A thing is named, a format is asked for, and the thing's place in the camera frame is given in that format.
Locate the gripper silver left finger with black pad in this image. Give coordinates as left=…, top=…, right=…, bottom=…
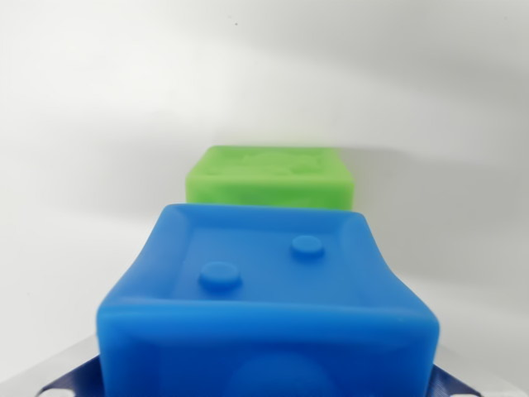
left=7, top=335, right=109, bottom=397

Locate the blue cube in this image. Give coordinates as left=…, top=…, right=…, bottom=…
left=95, top=202, right=441, bottom=397

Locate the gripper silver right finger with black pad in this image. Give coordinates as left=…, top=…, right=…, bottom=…
left=429, top=345, right=522, bottom=397

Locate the green cube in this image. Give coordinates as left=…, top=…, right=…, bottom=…
left=184, top=145, right=356, bottom=213

